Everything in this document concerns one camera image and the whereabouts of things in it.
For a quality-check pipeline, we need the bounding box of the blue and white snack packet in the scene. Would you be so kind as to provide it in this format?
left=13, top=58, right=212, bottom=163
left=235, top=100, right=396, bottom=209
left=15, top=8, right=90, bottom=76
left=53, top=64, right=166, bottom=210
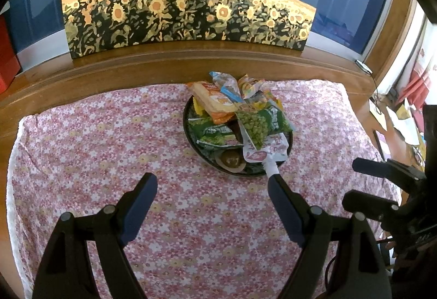
left=209, top=71, right=244, bottom=103

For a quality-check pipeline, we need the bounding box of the person's right hand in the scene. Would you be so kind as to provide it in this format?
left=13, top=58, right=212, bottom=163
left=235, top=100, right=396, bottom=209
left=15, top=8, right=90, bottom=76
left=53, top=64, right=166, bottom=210
left=385, top=238, right=431, bottom=272

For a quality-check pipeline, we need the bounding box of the white charger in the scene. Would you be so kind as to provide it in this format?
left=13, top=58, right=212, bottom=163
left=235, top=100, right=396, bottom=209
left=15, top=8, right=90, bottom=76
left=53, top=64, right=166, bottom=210
left=355, top=59, right=373, bottom=74

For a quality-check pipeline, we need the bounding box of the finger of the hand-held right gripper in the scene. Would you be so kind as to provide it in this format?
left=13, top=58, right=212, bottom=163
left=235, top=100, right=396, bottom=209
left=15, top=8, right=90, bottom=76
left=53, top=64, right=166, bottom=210
left=342, top=190, right=401, bottom=222
left=352, top=157, right=427, bottom=183

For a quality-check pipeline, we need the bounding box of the dark green snack packet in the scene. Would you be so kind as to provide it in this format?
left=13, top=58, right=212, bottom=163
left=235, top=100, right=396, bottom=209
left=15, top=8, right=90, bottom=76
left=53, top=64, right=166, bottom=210
left=188, top=116, right=241, bottom=151

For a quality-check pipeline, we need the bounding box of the round brown snack packet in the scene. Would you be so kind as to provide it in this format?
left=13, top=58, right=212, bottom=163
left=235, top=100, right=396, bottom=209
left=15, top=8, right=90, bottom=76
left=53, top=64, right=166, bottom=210
left=214, top=149, right=247, bottom=173

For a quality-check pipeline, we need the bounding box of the yellow paper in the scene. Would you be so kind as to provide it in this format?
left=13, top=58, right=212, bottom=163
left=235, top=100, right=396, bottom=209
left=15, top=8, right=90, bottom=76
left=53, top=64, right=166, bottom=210
left=369, top=99, right=390, bottom=131

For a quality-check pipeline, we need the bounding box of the green pea snack packet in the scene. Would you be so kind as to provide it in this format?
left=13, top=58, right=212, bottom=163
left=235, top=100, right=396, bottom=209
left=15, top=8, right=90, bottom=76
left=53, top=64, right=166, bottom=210
left=235, top=99, right=295, bottom=146

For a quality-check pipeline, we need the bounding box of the blue and white patterned plate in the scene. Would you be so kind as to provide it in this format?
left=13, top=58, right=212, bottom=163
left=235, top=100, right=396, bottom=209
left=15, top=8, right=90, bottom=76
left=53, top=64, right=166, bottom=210
left=182, top=94, right=295, bottom=178

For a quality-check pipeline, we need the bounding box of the thin black cable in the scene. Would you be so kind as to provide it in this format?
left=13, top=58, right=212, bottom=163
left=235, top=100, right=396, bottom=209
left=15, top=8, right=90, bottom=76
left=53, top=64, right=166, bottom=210
left=370, top=72, right=386, bottom=115

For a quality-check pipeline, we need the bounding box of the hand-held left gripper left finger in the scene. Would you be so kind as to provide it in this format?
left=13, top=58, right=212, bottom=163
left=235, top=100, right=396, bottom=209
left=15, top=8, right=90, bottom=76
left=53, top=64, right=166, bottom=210
left=31, top=172, right=158, bottom=299

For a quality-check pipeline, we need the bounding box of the pink floral cloth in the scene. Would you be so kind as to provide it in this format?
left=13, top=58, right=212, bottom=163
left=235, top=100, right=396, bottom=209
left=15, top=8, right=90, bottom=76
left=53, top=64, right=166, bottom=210
left=7, top=79, right=401, bottom=299

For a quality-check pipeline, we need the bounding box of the red cloth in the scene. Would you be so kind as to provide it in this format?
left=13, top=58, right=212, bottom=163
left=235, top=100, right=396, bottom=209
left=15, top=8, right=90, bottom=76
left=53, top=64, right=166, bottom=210
left=401, top=69, right=432, bottom=108

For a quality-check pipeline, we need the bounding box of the pink drink pouch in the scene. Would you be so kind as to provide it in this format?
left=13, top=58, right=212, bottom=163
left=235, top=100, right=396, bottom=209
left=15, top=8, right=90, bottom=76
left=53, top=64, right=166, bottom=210
left=242, top=133, right=291, bottom=181

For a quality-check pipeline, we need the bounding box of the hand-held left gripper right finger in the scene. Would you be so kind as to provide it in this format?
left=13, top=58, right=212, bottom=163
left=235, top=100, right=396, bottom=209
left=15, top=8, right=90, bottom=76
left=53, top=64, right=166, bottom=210
left=267, top=173, right=393, bottom=299

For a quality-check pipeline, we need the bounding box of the red box with white lid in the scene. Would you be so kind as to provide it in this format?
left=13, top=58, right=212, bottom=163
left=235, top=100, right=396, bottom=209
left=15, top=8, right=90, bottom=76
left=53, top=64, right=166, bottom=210
left=0, top=14, right=22, bottom=93

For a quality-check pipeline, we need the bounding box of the white paper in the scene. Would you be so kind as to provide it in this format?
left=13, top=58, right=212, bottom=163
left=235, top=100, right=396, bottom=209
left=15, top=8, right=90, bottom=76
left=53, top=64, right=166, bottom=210
left=389, top=108, right=421, bottom=146

